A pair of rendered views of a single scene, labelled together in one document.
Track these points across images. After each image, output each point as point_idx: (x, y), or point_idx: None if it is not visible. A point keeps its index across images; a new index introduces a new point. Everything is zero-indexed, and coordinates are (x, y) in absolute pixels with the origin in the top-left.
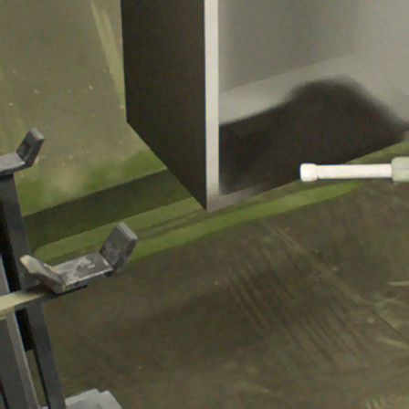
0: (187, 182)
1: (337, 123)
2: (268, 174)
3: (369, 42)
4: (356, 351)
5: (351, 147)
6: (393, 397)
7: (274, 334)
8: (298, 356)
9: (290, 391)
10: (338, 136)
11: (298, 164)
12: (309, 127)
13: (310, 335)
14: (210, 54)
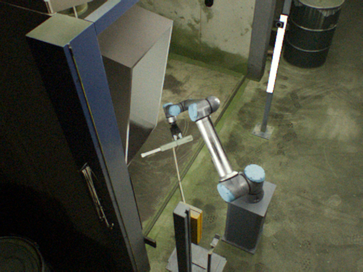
0: None
1: (134, 134)
2: (130, 155)
3: (130, 109)
4: (152, 177)
5: (141, 140)
6: (167, 186)
7: (132, 180)
8: (140, 184)
9: (145, 193)
10: (137, 138)
11: (134, 150)
12: (129, 138)
13: (139, 177)
14: (126, 147)
